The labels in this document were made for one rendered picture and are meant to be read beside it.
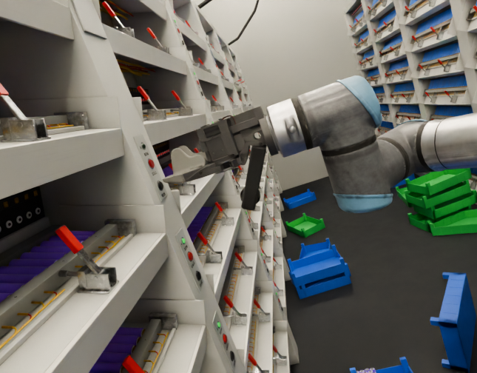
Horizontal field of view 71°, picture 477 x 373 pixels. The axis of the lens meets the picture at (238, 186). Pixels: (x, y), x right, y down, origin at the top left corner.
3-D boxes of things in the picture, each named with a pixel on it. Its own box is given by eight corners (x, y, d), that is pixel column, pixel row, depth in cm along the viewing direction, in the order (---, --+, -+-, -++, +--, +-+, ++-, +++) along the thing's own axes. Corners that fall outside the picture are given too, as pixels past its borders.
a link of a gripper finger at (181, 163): (153, 156, 60) (200, 138, 58) (166, 186, 61) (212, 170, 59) (147, 158, 57) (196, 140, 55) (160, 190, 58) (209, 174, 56)
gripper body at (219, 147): (201, 128, 61) (262, 104, 59) (217, 171, 63) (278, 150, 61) (191, 131, 54) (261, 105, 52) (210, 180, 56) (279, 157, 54)
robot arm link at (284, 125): (304, 146, 61) (309, 154, 52) (278, 155, 62) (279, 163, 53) (288, 98, 59) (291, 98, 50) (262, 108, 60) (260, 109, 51)
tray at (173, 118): (206, 126, 123) (204, 86, 119) (146, 147, 64) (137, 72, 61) (153, 127, 125) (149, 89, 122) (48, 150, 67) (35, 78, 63)
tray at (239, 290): (257, 261, 134) (256, 229, 131) (245, 385, 76) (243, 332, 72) (208, 260, 136) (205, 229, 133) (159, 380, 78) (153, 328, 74)
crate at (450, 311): (476, 315, 135) (453, 313, 140) (466, 272, 131) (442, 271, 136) (469, 373, 113) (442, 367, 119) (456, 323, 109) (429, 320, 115)
